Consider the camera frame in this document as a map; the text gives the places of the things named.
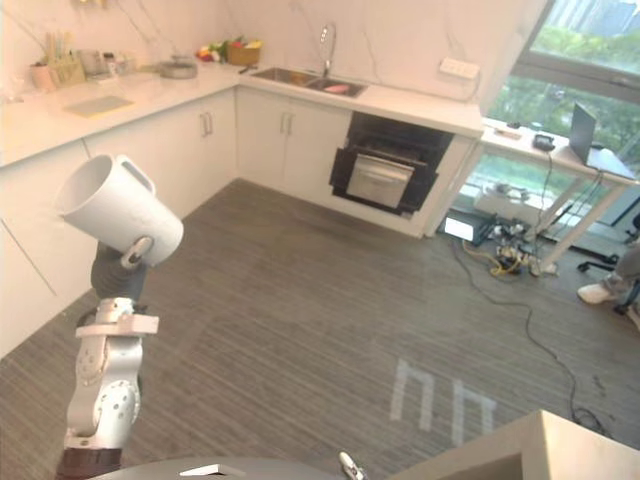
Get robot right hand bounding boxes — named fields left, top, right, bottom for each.
left=338, top=451, right=365, bottom=480

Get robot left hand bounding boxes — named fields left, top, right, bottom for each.
left=89, top=236, right=154, bottom=303

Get white ceramic mug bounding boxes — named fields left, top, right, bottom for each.
left=54, top=154, right=185, bottom=268

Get pink cup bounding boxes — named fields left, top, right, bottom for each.
left=29, top=63, right=59, bottom=92

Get white double-door cabinet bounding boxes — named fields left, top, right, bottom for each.
left=234, top=85, right=353, bottom=194

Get stainless steel double sink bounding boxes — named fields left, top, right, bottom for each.
left=249, top=67, right=369, bottom=98

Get black open dishwasher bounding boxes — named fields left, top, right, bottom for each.
left=329, top=111, right=456, bottom=217

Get white long cabinet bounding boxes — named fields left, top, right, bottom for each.
left=0, top=139, right=109, bottom=360

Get white corner cabinet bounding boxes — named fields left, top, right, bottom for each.
left=82, top=85, right=238, bottom=219

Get robot dark torso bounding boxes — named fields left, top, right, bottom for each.
left=102, top=455, right=351, bottom=480

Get pale green cutting board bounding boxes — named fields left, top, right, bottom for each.
left=63, top=94, right=136, bottom=119

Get beige table corner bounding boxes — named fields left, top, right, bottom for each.
left=387, top=408, right=640, bottom=480

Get yellow utensil holder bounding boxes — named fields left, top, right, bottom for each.
left=47, top=55, right=87, bottom=89

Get colourful fruit pile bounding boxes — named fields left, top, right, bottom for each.
left=195, top=40, right=230, bottom=63

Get yellow fruit box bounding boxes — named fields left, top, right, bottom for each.
left=227, top=43, right=262, bottom=66

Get chrome kitchen faucet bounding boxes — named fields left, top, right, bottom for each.
left=319, top=23, right=338, bottom=78

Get white desk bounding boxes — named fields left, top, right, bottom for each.
left=480, top=118, right=640, bottom=274

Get white power strip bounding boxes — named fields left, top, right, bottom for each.
left=438, top=57, right=480, bottom=80

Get open laptop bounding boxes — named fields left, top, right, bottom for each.
left=568, top=102, right=637, bottom=180

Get black floor cable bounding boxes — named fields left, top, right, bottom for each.
left=452, top=239, right=606, bottom=429

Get tangle of cables and plugs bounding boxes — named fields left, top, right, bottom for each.
left=462, top=219, right=559, bottom=278

